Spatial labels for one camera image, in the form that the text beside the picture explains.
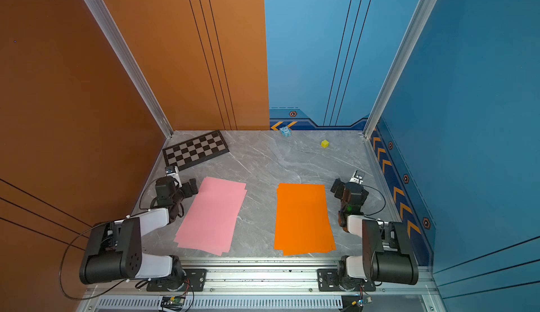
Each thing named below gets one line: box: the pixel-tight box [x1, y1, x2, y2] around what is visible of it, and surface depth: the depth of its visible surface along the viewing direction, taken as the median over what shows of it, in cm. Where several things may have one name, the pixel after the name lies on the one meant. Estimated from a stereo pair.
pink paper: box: [173, 176, 248, 257], surface depth 91 cm
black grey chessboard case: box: [162, 130, 230, 171], surface depth 111 cm
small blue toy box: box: [279, 125, 292, 138], surface depth 122 cm
